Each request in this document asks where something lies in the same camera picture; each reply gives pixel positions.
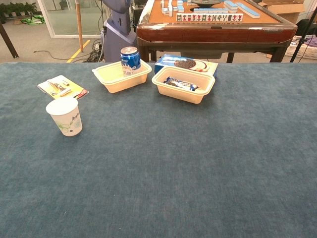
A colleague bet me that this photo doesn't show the white paper cup green print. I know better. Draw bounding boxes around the white paper cup green print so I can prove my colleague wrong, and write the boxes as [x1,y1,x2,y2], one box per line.
[46,97,83,137]

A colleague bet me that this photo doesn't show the cream plastic food container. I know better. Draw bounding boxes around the cream plastic food container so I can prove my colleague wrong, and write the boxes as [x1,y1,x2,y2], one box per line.
[92,60,153,94]
[151,66,216,105]

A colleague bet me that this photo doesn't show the blue snack packet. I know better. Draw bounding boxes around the blue snack packet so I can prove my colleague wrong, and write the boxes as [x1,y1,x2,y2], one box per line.
[162,76,200,92]

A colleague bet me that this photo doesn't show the blue table cloth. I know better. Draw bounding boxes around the blue table cloth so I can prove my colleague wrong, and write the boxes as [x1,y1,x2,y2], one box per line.
[0,61,317,238]

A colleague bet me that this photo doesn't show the blue cookie box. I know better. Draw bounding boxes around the blue cookie box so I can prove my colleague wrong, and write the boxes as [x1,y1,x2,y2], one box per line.
[154,54,219,79]

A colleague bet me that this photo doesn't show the blue drink can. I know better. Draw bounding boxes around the blue drink can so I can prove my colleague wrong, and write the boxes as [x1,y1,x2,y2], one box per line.
[120,46,142,77]

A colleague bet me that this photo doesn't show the grey blue robot body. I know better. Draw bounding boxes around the grey blue robot body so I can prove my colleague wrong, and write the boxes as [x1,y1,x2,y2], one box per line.
[102,0,138,63]

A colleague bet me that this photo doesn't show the brown mahjong table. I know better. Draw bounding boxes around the brown mahjong table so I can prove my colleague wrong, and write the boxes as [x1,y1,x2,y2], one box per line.
[136,0,298,63]

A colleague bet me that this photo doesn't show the wooden pole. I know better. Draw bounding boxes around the wooden pole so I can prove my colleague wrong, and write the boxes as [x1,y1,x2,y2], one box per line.
[75,0,84,53]

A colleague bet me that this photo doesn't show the dark round dish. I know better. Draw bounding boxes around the dark round dish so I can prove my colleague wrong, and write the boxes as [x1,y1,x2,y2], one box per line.
[190,0,223,7]

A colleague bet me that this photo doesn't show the green bag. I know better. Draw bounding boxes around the green bag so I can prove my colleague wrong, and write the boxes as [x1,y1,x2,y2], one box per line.
[20,14,46,25]

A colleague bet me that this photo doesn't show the white plastic basket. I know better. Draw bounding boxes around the white plastic basket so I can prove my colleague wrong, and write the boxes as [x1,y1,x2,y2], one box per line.
[284,41,317,60]

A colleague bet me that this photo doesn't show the black tripod stand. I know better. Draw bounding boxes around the black tripod stand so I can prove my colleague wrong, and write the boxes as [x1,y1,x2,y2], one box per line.
[289,14,317,63]

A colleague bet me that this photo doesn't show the cardboard box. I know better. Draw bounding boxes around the cardboard box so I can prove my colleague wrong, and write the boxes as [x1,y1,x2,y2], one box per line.
[258,0,308,25]

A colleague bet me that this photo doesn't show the black slanted table leg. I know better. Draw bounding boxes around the black slanted table leg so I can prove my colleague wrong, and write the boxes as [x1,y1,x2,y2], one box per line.
[0,21,20,59]

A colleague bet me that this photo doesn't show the green potted plants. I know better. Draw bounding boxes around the green potted plants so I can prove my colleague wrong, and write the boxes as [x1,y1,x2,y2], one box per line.
[0,1,38,18]

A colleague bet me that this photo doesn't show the black floor cable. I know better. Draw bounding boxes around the black floor cable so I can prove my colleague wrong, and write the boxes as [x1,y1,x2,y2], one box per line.
[33,49,90,61]

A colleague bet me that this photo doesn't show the white glass partition frame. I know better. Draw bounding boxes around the white glass partition frame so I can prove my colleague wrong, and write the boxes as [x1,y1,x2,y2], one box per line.
[37,0,105,39]

